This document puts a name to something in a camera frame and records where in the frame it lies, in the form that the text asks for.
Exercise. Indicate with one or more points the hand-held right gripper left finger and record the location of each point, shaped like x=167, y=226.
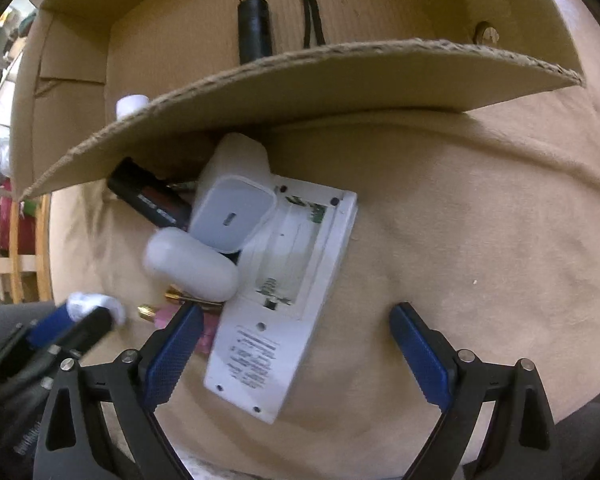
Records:
x=172, y=355

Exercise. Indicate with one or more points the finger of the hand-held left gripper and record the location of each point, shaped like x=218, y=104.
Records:
x=87, y=332
x=52, y=326

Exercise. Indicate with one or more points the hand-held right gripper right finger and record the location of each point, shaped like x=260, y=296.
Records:
x=422, y=355

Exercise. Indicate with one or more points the gold capped pink tube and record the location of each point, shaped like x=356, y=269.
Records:
x=152, y=316

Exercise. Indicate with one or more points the white rounded case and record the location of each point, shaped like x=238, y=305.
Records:
x=190, y=265

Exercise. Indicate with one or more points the white device with battery compartment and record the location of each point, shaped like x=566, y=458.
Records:
x=280, y=310

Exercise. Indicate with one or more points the black stick with red label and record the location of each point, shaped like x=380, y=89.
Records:
x=150, y=200

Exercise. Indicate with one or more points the white plug charger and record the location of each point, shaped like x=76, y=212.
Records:
x=230, y=215

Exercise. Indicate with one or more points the brown cardboard box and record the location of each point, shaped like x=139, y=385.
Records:
x=330, y=80

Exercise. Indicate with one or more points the wooden rack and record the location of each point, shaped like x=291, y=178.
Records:
x=25, y=265

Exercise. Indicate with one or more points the red bag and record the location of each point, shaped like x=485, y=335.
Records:
x=22, y=230

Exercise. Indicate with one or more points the small white bottle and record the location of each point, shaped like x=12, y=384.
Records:
x=130, y=105

